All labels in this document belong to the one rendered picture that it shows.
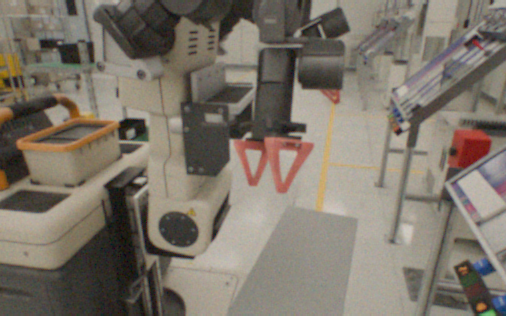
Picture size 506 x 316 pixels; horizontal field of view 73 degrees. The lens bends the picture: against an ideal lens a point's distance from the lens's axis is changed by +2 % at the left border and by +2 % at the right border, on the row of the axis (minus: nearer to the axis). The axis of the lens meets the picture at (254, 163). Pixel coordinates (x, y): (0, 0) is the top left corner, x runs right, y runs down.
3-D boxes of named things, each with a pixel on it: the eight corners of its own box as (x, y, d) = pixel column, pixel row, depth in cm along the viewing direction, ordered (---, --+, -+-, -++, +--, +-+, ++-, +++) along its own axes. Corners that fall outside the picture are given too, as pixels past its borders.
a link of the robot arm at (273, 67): (264, 53, 54) (255, 40, 48) (307, 53, 52) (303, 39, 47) (260, 97, 54) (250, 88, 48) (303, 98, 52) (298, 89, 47)
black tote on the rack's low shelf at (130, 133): (103, 156, 228) (100, 141, 223) (81, 154, 232) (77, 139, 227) (148, 131, 279) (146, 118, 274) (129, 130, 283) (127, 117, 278)
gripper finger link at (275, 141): (285, 190, 52) (290, 130, 52) (311, 196, 46) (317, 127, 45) (245, 188, 49) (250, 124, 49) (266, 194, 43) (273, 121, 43)
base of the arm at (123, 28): (132, 12, 60) (90, 10, 49) (163, -20, 57) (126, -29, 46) (164, 54, 62) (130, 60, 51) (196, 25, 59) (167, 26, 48)
